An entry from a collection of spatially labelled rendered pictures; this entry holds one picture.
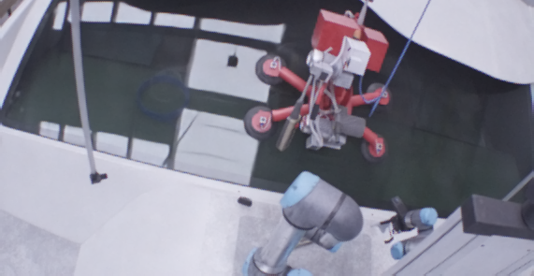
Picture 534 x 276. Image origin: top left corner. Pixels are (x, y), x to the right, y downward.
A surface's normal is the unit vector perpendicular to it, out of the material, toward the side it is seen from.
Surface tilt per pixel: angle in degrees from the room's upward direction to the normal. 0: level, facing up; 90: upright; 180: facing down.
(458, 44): 20
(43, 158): 53
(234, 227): 0
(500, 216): 0
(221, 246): 0
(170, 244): 14
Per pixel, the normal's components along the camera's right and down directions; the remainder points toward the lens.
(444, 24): 0.22, -0.29
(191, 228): 0.14, -0.62
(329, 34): 0.00, 0.52
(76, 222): 0.00, 0.33
